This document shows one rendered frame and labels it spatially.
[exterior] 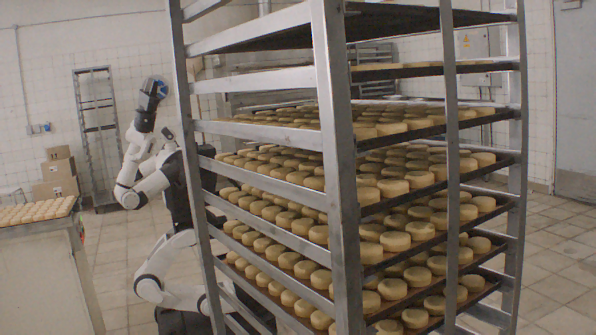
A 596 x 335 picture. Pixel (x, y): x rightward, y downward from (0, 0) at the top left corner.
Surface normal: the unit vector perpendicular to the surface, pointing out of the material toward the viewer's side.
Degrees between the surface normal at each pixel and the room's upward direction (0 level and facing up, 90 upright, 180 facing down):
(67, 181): 88
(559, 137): 90
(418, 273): 0
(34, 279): 90
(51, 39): 90
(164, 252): 111
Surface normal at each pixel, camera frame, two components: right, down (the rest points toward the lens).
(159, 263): 0.34, 0.17
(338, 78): 0.54, 0.13
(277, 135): -0.84, 0.18
